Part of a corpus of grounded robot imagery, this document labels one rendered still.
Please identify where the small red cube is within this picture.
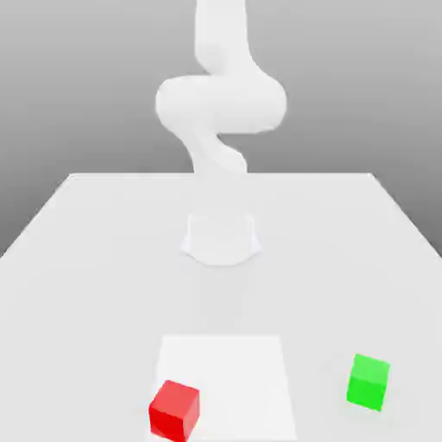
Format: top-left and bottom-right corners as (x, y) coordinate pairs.
(148, 379), (201, 442)

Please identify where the small green cube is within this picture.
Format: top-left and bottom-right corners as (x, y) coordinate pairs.
(345, 352), (392, 413)

